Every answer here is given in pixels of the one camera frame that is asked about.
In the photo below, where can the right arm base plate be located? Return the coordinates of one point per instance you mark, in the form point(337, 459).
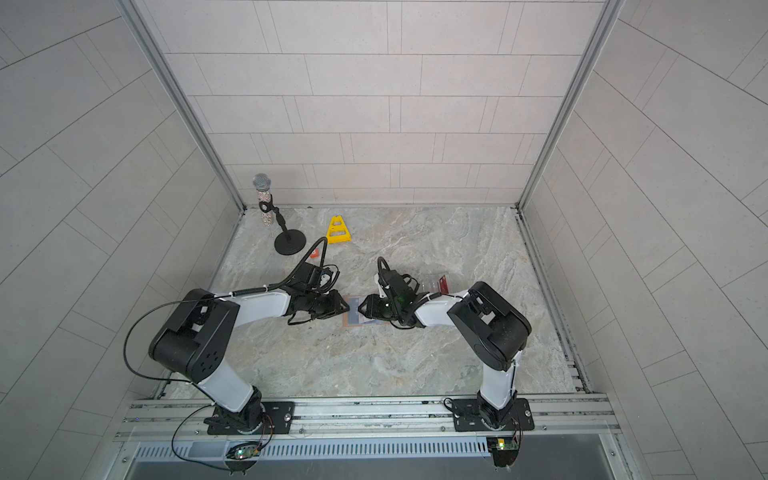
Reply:
point(477, 415)

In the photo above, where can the red card in stand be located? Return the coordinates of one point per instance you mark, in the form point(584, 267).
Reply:
point(443, 285)

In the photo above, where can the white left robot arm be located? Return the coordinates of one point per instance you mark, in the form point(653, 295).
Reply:
point(194, 339)

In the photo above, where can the aluminium mounting rail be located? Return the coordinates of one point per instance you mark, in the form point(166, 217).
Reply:
point(368, 417)

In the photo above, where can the black round-base stand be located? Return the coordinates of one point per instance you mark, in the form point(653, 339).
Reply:
point(289, 241)

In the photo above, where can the yellow triangular stand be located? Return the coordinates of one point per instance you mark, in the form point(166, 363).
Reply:
point(337, 231)

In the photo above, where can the white vent grille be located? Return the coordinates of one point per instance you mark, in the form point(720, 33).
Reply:
point(376, 448)

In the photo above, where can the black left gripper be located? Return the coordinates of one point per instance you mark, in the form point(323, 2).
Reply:
point(335, 306)

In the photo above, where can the glass bottle with grey cap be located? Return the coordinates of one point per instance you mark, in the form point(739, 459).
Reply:
point(262, 184)

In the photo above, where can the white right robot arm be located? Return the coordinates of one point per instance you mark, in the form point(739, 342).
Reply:
point(495, 331)

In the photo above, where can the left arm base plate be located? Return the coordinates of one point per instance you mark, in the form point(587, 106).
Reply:
point(256, 418)

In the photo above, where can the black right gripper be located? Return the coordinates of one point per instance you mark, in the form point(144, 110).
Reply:
point(373, 302)

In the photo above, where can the left green circuit board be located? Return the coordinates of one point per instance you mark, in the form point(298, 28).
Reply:
point(241, 457)

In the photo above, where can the right circuit board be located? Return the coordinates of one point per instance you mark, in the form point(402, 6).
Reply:
point(503, 450)

